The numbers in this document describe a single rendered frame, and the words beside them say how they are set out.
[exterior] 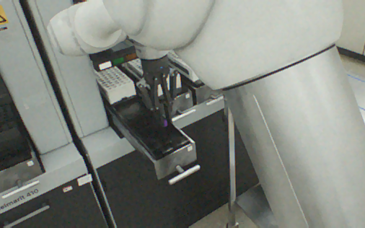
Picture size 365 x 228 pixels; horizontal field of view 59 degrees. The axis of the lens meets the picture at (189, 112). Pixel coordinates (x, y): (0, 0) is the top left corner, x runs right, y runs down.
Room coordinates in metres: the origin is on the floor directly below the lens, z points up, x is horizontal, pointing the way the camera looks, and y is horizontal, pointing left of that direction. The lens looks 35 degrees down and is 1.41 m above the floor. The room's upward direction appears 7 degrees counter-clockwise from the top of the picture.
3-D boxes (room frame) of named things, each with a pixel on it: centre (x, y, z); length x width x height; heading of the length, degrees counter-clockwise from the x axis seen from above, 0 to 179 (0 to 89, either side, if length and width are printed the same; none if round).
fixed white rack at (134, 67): (1.14, 0.13, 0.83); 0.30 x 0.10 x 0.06; 29
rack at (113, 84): (1.13, 0.30, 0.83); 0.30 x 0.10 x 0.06; 29
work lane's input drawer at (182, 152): (0.97, 0.21, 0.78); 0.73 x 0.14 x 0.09; 29
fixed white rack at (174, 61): (1.22, 0.00, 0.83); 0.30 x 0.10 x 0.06; 29
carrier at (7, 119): (0.84, 0.60, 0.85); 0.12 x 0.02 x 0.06; 120
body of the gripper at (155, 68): (0.83, 0.08, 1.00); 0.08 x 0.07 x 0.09; 120
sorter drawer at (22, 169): (0.99, 0.68, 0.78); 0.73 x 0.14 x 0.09; 29
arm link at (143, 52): (0.83, 0.08, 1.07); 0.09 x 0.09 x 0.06
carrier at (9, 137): (0.79, 0.57, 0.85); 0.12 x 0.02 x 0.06; 120
